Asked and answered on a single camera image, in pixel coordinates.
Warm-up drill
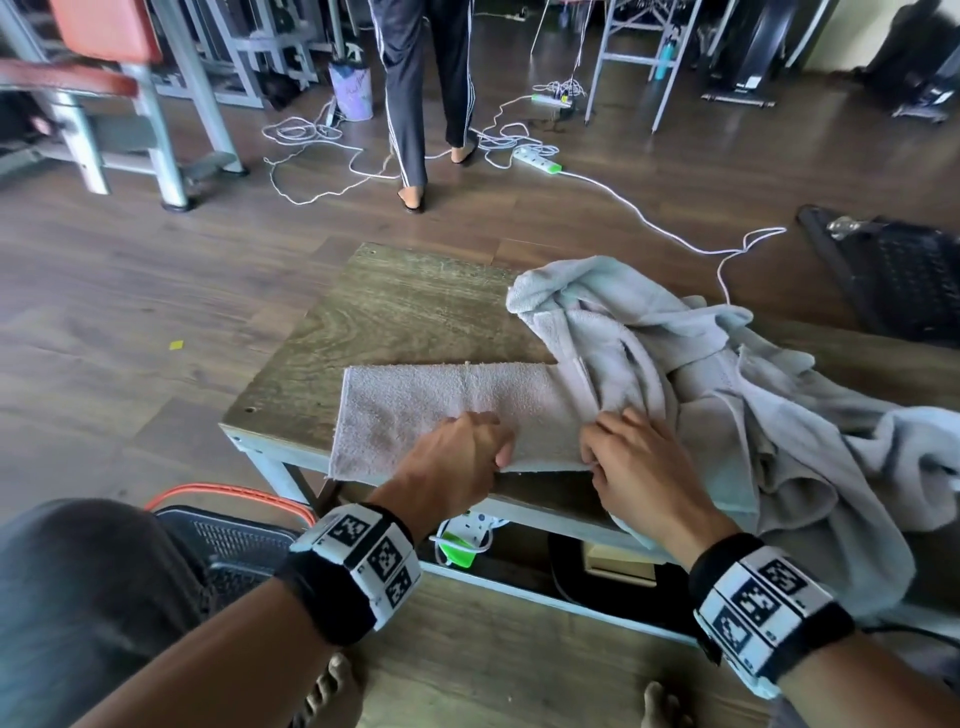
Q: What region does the tangled white cable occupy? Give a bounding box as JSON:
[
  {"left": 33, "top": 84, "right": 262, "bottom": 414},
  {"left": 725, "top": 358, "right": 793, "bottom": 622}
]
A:
[{"left": 468, "top": 74, "right": 590, "bottom": 172}]

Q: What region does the plain cardboard box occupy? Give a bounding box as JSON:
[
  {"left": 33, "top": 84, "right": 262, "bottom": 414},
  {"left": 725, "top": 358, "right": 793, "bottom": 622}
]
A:
[{"left": 582, "top": 540, "right": 659, "bottom": 587}]

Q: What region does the person's right foot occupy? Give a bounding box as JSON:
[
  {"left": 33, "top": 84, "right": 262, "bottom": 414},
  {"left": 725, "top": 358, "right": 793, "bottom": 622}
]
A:
[{"left": 640, "top": 680, "right": 697, "bottom": 728}]

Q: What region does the long white cable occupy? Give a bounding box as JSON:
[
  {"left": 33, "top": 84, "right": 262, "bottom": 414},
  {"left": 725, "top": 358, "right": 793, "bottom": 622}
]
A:
[{"left": 558, "top": 170, "right": 790, "bottom": 306}]

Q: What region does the white green socket adapter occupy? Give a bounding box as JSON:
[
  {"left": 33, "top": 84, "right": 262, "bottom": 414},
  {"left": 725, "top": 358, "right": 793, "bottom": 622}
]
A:
[{"left": 430, "top": 511, "right": 513, "bottom": 570}]

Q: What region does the purple waste bin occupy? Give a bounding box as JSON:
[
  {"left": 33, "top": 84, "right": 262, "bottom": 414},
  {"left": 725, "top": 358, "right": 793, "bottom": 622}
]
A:
[{"left": 327, "top": 41, "right": 376, "bottom": 124}]

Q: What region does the black elliptical trainer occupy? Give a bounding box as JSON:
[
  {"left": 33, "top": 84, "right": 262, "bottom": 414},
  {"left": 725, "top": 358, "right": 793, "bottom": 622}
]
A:
[{"left": 699, "top": 0, "right": 779, "bottom": 109}]

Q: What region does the white folding table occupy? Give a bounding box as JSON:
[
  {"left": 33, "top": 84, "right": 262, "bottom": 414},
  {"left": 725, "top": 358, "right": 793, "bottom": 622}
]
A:
[{"left": 582, "top": 0, "right": 706, "bottom": 136}]

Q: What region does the person's left hand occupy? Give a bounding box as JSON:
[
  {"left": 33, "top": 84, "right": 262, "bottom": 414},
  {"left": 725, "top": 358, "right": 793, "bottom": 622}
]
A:
[{"left": 365, "top": 409, "right": 519, "bottom": 544}]

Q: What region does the person's right hand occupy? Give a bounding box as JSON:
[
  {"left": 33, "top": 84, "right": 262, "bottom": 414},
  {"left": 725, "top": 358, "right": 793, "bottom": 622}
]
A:
[{"left": 578, "top": 406, "right": 745, "bottom": 574}]

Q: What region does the black wristband with marker tags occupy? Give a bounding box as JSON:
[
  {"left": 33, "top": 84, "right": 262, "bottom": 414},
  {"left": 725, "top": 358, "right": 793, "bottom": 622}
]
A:
[
  {"left": 272, "top": 501, "right": 424, "bottom": 649},
  {"left": 687, "top": 531, "right": 857, "bottom": 701}
]

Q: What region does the black perforated platform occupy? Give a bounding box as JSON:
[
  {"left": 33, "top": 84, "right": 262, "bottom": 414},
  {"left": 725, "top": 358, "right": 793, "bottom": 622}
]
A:
[{"left": 795, "top": 203, "right": 960, "bottom": 348}]

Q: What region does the heap of grey towels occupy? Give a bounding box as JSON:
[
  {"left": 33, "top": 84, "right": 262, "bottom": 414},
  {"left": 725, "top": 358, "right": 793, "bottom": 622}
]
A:
[{"left": 505, "top": 254, "right": 960, "bottom": 622}]

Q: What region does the black basket orange rim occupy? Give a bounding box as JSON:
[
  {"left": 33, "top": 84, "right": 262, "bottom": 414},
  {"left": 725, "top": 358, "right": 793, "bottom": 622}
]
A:
[{"left": 142, "top": 482, "right": 321, "bottom": 610}]

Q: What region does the orange padded gym machine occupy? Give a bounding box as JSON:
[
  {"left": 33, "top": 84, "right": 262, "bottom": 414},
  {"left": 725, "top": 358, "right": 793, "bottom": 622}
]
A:
[{"left": 0, "top": 0, "right": 250, "bottom": 215}]

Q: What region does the person's left forearm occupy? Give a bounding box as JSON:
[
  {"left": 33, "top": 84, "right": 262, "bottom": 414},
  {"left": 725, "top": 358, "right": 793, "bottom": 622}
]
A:
[{"left": 74, "top": 575, "right": 337, "bottom": 728}]

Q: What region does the person's right forearm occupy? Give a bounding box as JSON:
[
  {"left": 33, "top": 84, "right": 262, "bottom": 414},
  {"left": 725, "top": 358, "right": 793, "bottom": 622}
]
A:
[{"left": 778, "top": 628, "right": 960, "bottom": 728}]

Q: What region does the looped white cable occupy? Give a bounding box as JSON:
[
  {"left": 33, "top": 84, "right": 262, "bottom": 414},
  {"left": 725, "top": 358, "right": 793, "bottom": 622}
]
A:
[{"left": 260, "top": 97, "right": 451, "bottom": 208}]

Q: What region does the black gym equipment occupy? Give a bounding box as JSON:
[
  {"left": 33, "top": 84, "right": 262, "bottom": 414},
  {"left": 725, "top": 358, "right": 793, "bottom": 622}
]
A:
[{"left": 853, "top": 0, "right": 960, "bottom": 126}]

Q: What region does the grey towel striped border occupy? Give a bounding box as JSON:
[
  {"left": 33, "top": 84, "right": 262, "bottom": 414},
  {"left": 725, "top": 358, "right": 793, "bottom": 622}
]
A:
[{"left": 327, "top": 360, "right": 603, "bottom": 484}]

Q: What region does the person's left leg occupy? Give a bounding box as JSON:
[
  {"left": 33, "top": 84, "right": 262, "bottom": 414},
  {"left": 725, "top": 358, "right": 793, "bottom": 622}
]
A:
[{"left": 0, "top": 497, "right": 220, "bottom": 728}]

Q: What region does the grey weight machine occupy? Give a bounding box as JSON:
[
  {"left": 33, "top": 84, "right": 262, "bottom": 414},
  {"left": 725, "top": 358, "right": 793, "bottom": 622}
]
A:
[{"left": 149, "top": 0, "right": 348, "bottom": 111}]

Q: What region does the low wooden table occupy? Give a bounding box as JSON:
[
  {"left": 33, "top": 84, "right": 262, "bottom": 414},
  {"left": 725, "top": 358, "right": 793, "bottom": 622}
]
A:
[{"left": 218, "top": 422, "right": 704, "bottom": 648}]

